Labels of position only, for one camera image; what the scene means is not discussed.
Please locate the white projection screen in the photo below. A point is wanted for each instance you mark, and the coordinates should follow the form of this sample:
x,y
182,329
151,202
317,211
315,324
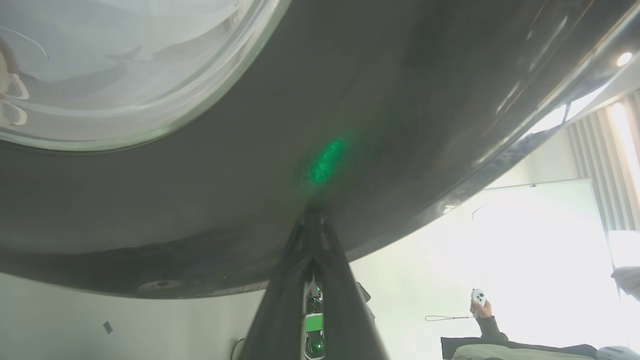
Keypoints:
x,y
545,235

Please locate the white handheld controller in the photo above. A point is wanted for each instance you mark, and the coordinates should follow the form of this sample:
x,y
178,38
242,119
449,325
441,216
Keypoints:
x,y
478,297

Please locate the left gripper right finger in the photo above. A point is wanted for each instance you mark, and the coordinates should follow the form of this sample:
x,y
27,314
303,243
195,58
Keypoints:
x,y
345,320

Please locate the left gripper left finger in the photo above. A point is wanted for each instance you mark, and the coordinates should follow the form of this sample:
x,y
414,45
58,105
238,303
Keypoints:
x,y
280,310

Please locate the black round glass machine door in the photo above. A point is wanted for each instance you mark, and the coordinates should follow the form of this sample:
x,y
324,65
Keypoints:
x,y
200,200

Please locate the operator hand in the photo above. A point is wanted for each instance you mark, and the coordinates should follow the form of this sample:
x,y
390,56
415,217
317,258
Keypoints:
x,y
482,311

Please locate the grey vertical blinds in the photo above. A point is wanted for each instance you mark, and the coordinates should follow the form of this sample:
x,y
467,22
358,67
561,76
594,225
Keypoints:
x,y
590,165

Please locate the round ceiling light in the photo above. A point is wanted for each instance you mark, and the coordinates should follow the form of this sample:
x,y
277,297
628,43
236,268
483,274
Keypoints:
x,y
624,59

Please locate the operator forearm black sleeve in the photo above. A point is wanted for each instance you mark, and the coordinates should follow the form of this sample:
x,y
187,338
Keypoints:
x,y
491,329

